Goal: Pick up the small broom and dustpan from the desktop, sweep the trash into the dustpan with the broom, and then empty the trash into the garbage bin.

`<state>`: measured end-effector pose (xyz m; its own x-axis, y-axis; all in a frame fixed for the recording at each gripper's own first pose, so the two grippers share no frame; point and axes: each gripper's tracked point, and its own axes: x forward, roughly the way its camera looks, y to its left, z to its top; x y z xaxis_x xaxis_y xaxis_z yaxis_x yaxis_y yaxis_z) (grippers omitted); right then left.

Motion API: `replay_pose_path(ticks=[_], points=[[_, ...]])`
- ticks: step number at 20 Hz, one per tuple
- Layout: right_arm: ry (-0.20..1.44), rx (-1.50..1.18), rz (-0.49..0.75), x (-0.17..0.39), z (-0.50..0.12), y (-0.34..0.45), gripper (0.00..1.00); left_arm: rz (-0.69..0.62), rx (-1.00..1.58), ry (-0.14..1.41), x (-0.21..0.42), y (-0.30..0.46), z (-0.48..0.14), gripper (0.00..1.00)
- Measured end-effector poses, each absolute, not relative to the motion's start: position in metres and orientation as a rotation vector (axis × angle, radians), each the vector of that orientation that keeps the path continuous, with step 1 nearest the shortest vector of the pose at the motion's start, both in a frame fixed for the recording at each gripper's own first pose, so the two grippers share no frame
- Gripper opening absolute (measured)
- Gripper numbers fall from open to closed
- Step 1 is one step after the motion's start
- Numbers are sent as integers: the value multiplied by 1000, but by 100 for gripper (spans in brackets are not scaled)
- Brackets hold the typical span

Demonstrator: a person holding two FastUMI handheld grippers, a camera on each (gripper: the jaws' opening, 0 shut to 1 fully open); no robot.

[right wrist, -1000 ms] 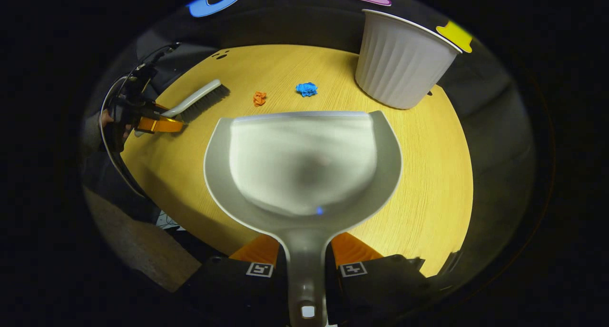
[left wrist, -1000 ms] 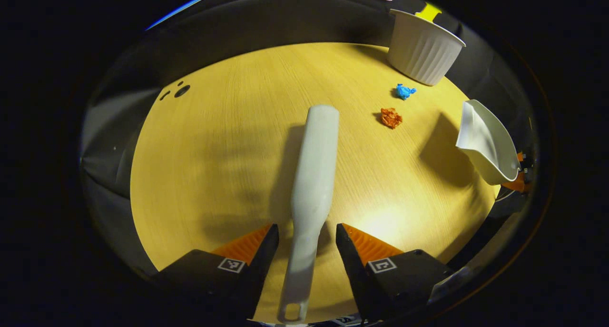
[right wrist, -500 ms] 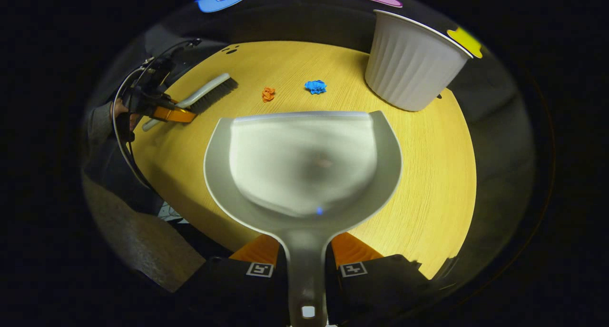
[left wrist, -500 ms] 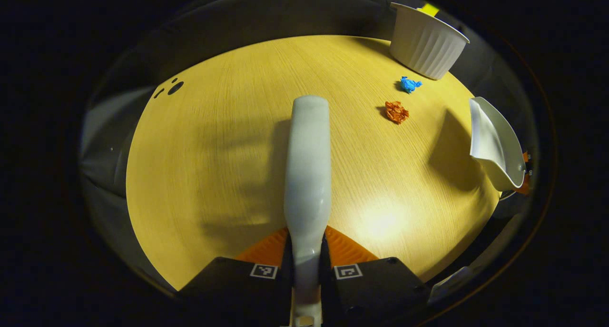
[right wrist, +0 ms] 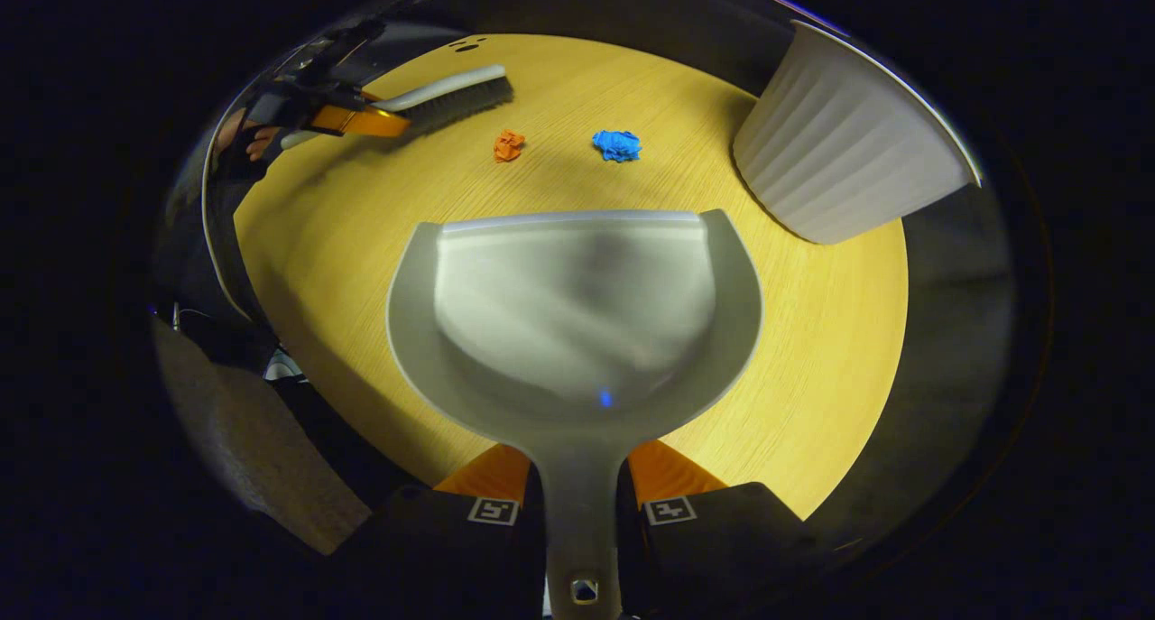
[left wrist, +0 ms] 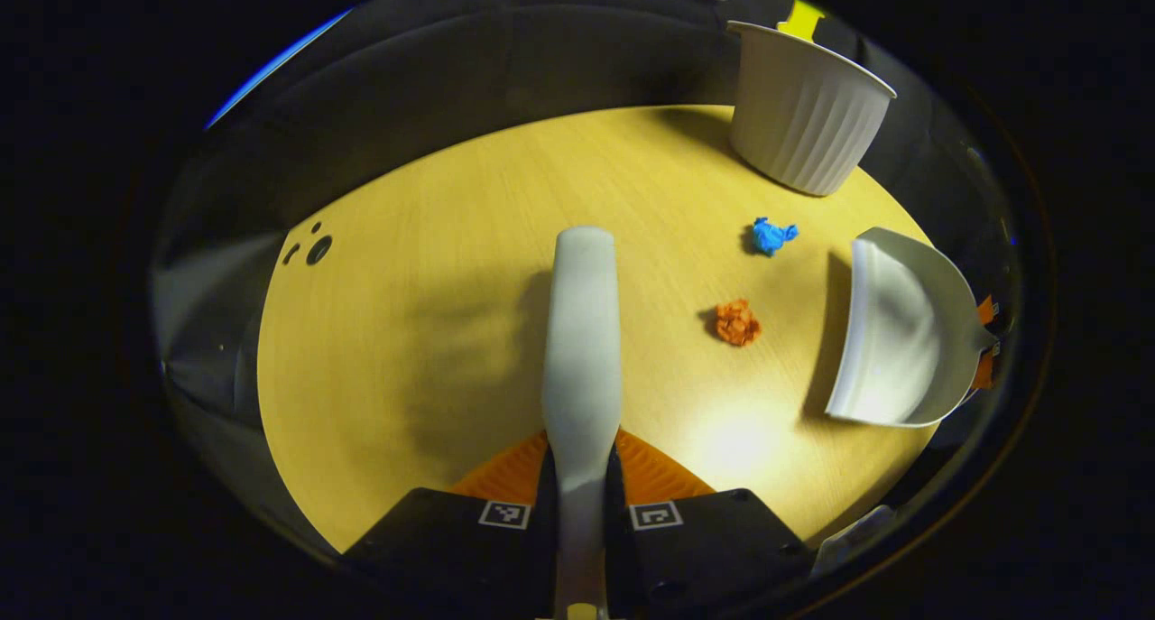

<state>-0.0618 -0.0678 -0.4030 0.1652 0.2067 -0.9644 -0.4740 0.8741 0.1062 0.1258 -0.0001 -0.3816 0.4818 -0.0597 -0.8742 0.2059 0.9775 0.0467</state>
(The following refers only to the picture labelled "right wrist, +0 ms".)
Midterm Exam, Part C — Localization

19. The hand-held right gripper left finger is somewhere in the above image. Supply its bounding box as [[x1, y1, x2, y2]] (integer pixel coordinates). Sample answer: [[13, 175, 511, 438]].
[[338, 441, 547, 620]]

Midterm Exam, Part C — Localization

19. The grey fabric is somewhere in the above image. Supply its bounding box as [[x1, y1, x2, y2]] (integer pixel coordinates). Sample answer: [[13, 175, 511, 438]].
[[152, 316, 373, 556]]

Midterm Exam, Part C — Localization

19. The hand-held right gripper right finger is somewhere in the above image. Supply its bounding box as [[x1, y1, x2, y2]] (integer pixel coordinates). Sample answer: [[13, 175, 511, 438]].
[[618, 438, 818, 620]]

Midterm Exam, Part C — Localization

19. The white ribbed garbage bin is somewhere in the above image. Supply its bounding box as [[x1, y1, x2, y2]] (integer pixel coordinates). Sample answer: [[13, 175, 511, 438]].
[[733, 20, 983, 245]]

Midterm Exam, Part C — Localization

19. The blue paper trash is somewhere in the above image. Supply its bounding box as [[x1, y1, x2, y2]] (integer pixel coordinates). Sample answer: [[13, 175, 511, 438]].
[[592, 130, 642, 163]]

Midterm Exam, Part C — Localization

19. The white dustpan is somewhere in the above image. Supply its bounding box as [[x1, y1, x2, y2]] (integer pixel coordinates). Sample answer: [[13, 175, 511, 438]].
[[386, 208, 764, 620]]

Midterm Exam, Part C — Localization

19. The small grey broom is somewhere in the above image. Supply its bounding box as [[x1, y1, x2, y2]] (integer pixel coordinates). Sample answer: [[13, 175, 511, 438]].
[[280, 64, 513, 150]]

